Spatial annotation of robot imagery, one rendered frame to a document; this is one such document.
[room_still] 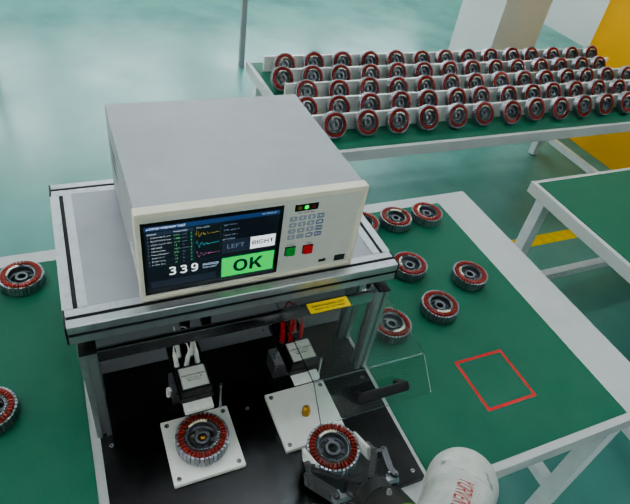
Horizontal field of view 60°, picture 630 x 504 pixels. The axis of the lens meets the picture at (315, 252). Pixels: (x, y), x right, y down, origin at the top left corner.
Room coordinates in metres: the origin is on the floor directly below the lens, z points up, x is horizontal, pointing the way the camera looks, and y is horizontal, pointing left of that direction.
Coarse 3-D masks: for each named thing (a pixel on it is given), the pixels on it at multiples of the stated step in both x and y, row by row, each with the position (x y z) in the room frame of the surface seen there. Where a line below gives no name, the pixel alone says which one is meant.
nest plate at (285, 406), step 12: (312, 384) 0.81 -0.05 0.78; (276, 396) 0.75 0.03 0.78; (288, 396) 0.76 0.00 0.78; (300, 396) 0.77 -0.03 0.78; (312, 396) 0.77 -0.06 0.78; (276, 408) 0.72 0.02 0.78; (288, 408) 0.73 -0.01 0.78; (300, 408) 0.73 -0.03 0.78; (312, 408) 0.74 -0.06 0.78; (276, 420) 0.69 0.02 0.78; (288, 420) 0.70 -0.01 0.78; (300, 420) 0.70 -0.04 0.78; (312, 420) 0.71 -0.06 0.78; (288, 432) 0.67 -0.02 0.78; (300, 432) 0.67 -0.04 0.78; (288, 444) 0.64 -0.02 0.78; (300, 444) 0.64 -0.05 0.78
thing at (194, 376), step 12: (168, 348) 0.75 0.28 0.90; (180, 348) 0.75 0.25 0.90; (180, 360) 0.72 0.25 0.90; (192, 360) 0.73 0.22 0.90; (180, 372) 0.67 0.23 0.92; (192, 372) 0.68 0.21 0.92; (204, 372) 0.69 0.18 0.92; (180, 384) 0.65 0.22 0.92; (192, 384) 0.65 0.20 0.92; (204, 384) 0.66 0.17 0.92; (180, 396) 0.63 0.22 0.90; (192, 396) 0.64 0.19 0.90; (204, 396) 0.65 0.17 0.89; (192, 408) 0.62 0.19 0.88; (204, 408) 0.63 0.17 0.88
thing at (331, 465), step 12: (312, 432) 0.64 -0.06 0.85; (324, 432) 0.64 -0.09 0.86; (336, 432) 0.65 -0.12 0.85; (348, 432) 0.65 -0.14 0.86; (312, 444) 0.60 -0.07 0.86; (336, 444) 0.62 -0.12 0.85; (348, 444) 0.62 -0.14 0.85; (312, 456) 0.58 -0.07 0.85; (336, 456) 0.60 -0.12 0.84; (348, 456) 0.59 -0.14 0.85; (324, 468) 0.56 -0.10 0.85; (336, 468) 0.56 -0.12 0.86; (348, 468) 0.57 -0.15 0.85
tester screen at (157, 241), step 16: (176, 224) 0.71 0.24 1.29; (192, 224) 0.72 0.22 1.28; (208, 224) 0.74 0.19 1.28; (224, 224) 0.75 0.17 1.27; (240, 224) 0.77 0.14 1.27; (256, 224) 0.78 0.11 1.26; (272, 224) 0.80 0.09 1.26; (144, 240) 0.68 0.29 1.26; (160, 240) 0.70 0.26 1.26; (176, 240) 0.71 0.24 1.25; (192, 240) 0.72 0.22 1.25; (208, 240) 0.74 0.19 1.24; (224, 240) 0.75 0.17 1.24; (160, 256) 0.69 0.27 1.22; (176, 256) 0.71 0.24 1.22; (192, 256) 0.72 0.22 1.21; (208, 256) 0.74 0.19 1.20; (224, 256) 0.75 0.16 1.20; (160, 272) 0.69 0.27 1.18; (192, 272) 0.72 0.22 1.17; (256, 272) 0.78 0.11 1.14; (160, 288) 0.69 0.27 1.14
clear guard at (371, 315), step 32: (352, 288) 0.87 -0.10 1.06; (288, 320) 0.74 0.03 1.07; (320, 320) 0.76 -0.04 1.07; (352, 320) 0.77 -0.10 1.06; (384, 320) 0.79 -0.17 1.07; (320, 352) 0.68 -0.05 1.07; (352, 352) 0.69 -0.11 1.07; (384, 352) 0.71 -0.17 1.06; (416, 352) 0.72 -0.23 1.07; (320, 384) 0.61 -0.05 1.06; (352, 384) 0.63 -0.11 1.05; (384, 384) 0.65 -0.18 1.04; (416, 384) 0.67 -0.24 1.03; (320, 416) 0.57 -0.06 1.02
